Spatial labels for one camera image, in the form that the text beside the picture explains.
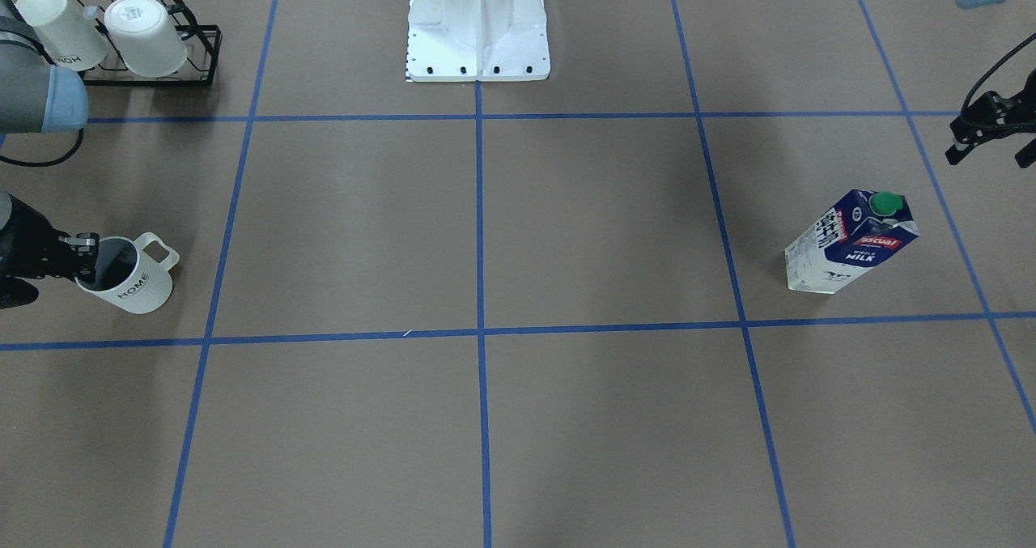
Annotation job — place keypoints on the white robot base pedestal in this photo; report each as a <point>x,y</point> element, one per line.
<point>450,41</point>

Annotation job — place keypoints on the black wire mug rack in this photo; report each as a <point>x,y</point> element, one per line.
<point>202,45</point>

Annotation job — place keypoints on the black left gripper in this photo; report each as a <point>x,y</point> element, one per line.
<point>989,116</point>

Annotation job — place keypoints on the white HOME mug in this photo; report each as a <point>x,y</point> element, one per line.
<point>134,275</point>

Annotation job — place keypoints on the blue white milk carton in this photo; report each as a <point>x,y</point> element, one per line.
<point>861,231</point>

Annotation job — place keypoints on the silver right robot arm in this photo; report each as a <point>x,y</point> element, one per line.
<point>38,98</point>

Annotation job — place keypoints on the white mug on rack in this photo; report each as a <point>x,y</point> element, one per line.
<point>145,35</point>
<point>69,38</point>

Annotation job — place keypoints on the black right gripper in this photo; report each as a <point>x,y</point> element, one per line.
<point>31,244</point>

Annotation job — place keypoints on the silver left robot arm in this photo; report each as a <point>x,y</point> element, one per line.
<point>971,4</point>

